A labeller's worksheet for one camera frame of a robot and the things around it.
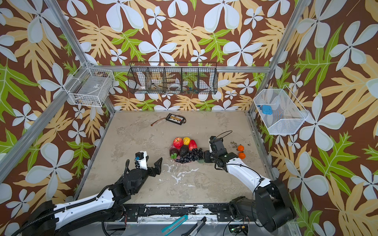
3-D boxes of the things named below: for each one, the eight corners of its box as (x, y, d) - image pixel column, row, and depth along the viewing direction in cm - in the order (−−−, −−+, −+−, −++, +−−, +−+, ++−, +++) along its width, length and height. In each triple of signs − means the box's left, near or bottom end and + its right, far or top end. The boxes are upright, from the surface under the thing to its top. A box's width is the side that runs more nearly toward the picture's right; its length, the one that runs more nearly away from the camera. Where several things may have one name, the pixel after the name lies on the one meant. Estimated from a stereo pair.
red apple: (173, 148, 102) (172, 142, 95) (177, 142, 105) (176, 135, 99) (180, 151, 100) (179, 145, 94) (184, 145, 103) (184, 139, 97)
